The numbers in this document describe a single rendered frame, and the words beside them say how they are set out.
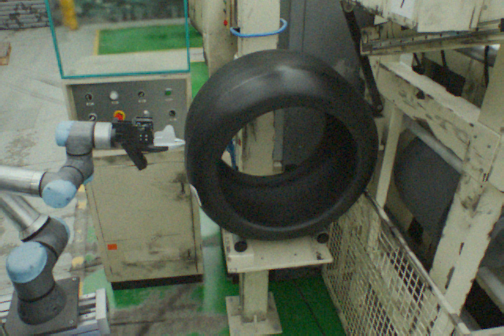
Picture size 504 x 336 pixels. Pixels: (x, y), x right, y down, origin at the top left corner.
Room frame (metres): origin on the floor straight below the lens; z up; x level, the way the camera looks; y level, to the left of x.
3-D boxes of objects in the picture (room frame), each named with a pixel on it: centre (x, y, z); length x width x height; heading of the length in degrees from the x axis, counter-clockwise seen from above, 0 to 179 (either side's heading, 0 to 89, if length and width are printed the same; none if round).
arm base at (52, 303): (0.87, 0.68, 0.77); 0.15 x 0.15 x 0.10
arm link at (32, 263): (0.88, 0.68, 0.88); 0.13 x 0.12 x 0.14; 0
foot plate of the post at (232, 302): (1.42, -0.03, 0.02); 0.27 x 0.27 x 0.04; 9
